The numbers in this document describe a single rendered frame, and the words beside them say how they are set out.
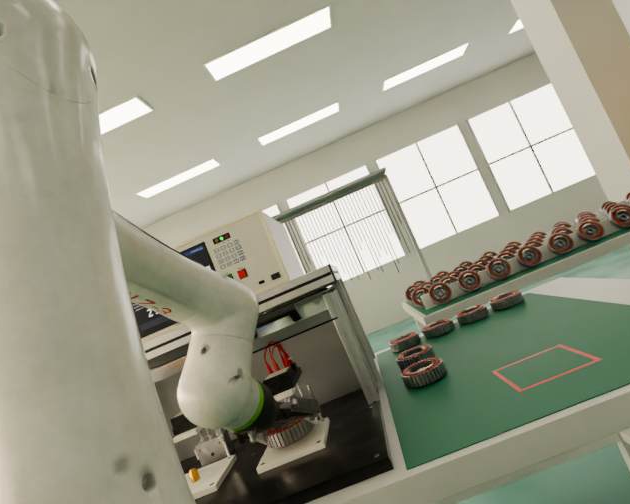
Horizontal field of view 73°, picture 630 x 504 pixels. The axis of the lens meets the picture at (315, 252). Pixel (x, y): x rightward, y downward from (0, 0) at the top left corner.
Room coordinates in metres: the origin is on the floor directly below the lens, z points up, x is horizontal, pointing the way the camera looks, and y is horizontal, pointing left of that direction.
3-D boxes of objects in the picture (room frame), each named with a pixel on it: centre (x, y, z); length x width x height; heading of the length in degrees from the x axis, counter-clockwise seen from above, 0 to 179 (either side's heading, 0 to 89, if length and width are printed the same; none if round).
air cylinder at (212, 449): (1.12, 0.44, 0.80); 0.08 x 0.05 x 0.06; 86
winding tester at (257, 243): (1.29, 0.29, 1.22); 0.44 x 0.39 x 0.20; 86
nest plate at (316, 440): (0.96, 0.20, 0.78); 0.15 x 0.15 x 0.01; 86
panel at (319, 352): (1.22, 0.31, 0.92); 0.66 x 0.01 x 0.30; 86
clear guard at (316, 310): (0.96, 0.12, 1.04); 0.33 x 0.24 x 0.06; 176
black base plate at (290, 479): (0.98, 0.32, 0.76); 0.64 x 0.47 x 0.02; 86
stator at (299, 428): (0.96, 0.20, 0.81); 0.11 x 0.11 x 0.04
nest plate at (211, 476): (0.97, 0.45, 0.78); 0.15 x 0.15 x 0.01; 86
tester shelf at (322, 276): (1.29, 0.30, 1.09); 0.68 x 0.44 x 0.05; 86
